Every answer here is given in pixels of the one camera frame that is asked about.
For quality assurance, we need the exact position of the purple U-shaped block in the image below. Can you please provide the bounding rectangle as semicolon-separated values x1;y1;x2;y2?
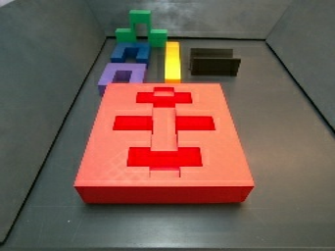
97;63;146;95

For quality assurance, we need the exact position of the red board with recesses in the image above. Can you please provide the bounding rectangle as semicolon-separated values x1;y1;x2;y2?
74;83;253;204

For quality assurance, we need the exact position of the yellow long bar block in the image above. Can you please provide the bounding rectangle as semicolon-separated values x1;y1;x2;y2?
165;42;180;83

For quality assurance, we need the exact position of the blue U-shaped block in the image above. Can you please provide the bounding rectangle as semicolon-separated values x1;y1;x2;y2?
109;42;150;64

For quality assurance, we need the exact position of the green stepped arch block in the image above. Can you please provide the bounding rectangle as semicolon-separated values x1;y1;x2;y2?
114;10;168;47

